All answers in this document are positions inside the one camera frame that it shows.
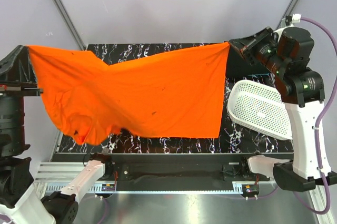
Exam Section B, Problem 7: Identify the white perforated plastic basket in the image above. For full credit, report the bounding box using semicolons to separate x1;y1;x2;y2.
227;80;292;140

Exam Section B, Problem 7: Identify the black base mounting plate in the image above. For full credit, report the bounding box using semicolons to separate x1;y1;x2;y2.
78;152;270;192

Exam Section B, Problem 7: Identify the left aluminium corner post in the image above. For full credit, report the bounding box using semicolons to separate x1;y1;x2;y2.
53;0;86;50

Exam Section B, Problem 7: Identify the orange t shirt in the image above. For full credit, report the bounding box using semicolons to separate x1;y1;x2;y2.
28;43;230;145

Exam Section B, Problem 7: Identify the aluminium front frame rail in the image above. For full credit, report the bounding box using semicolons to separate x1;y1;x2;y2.
35;162;276;195

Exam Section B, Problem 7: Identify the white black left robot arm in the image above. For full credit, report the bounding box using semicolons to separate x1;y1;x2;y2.
1;45;114;223

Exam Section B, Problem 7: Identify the folded black t shirt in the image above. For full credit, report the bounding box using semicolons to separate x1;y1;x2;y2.
225;47;270;78

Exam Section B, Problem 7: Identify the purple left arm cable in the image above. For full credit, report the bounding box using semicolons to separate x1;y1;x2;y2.
98;197;110;224

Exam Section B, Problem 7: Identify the left orange connector board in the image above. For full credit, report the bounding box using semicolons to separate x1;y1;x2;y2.
102;184;116;191

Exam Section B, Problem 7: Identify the right orange connector board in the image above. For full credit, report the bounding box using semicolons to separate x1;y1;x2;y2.
244;185;260;193

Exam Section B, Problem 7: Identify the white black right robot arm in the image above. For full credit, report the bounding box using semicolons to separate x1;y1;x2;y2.
229;26;336;192

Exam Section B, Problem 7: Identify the black marble pattern mat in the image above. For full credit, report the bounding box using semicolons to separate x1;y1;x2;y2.
56;43;293;154

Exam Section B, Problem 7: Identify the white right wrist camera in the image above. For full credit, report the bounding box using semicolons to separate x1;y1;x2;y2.
281;14;301;28

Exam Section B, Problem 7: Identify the orange connector board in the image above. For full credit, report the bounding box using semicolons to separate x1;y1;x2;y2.
102;184;116;191
244;185;260;193

